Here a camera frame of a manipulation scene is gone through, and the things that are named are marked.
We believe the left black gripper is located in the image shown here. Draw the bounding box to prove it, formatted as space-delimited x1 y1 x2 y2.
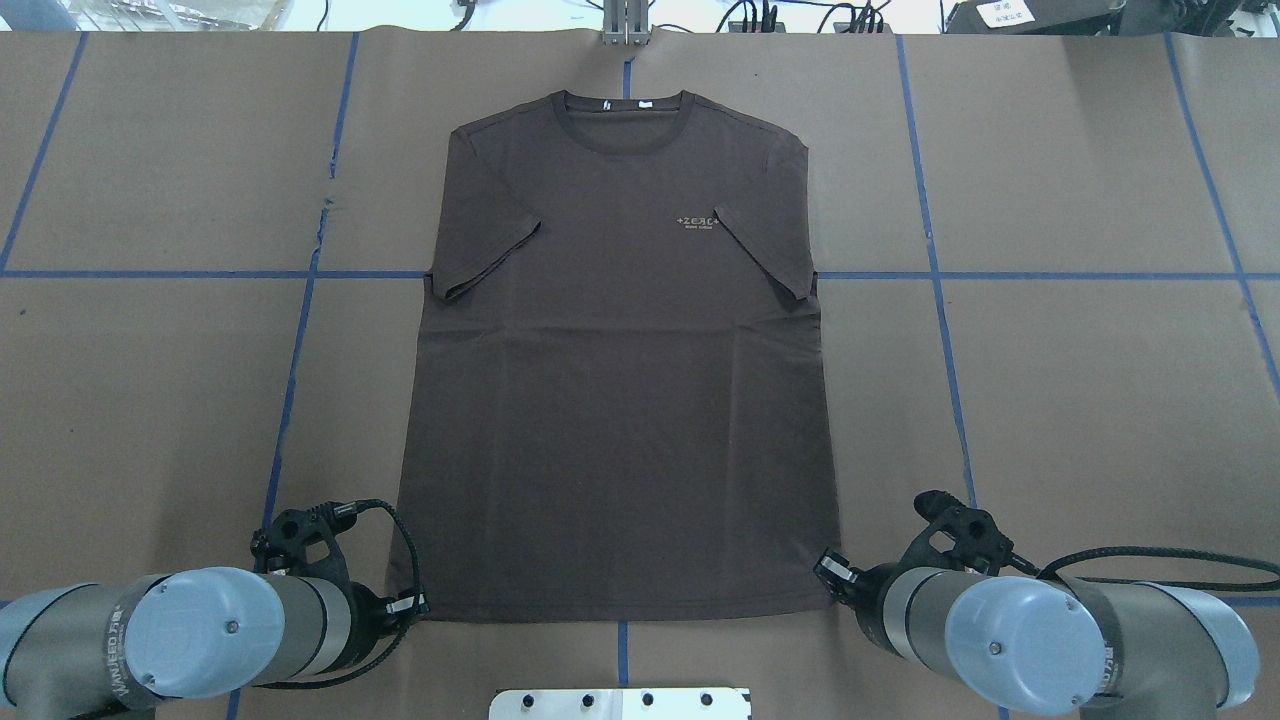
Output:
342 582 430 661

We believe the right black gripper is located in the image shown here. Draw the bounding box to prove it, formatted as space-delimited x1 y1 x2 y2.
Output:
814 548 899 629

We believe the brown t-shirt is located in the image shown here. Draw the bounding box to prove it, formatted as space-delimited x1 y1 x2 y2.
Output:
397 91 841 623

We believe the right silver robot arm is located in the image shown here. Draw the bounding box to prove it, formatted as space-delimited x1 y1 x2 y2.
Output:
813 550 1261 719

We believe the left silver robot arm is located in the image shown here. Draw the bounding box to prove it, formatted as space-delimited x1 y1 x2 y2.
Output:
1 568 429 719

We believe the white column base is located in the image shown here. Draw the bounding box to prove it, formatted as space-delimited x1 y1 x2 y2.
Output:
488 685 753 719

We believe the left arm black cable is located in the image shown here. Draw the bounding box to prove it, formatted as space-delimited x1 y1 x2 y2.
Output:
250 498 425 689

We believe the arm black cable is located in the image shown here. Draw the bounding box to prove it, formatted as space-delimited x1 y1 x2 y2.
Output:
1005 546 1280 593
250 498 425 689

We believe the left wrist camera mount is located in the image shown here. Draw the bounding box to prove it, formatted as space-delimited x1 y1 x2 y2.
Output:
250 501 357 585

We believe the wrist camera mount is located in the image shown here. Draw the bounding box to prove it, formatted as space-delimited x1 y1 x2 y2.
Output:
899 489 1015 577
250 501 357 585

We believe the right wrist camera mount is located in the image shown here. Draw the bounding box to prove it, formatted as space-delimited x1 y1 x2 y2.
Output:
899 489 1015 577

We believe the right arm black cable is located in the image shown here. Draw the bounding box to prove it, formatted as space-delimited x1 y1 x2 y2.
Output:
1005 546 1280 593

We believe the aluminium frame post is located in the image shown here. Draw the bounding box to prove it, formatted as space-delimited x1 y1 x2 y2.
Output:
596 0 652 46

